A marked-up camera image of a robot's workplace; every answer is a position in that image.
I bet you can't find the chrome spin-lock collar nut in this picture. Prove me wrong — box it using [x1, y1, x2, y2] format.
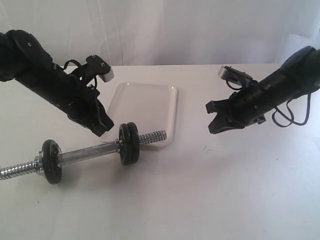
[34, 155, 44, 176]

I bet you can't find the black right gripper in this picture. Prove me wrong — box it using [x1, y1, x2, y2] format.
[205, 89, 265, 134]

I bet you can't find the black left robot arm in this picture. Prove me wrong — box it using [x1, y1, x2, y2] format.
[0, 29, 114, 137]

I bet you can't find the black weight plate end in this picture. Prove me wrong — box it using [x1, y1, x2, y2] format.
[42, 139, 62, 185]
[118, 123, 133, 166]

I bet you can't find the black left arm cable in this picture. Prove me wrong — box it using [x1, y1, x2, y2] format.
[62, 59, 86, 73]

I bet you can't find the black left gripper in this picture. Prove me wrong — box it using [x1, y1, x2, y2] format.
[66, 84, 115, 137]

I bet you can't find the black weight plate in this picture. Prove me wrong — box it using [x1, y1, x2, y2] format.
[127, 122, 140, 164]

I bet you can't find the chrome threaded dumbbell bar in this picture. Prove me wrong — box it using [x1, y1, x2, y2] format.
[0, 130, 167, 180]

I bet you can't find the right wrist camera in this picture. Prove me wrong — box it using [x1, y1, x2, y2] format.
[218, 66, 253, 90]

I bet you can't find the white rectangular tray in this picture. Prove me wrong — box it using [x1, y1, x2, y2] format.
[101, 82, 179, 149]

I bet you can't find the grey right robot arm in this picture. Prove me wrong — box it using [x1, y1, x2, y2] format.
[205, 46, 320, 134]

